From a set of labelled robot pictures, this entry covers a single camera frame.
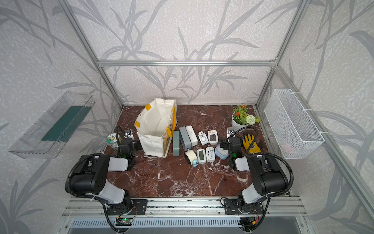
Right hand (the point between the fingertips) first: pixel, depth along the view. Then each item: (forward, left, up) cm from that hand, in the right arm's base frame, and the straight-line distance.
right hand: (230, 135), depth 95 cm
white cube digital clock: (-11, +20, -4) cm, 23 cm away
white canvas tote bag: (+11, +53, -4) cm, 54 cm away
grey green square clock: (-7, +35, +3) cm, 36 cm away
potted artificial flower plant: (+8, -6, +7) cm, 12 cm away
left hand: (-1, +63, 0) cm, 63 cm away
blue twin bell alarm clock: (-15, +26, -1) cm, 30 cm away
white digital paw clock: (0, +11, -3) cm, 12 cm away
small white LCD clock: (-11, +14, -4) cm, 18 cm away
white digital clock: (0, +25, +1) cm, 25 cm away
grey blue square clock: (-4, +30, +2) cm, 30 cm away
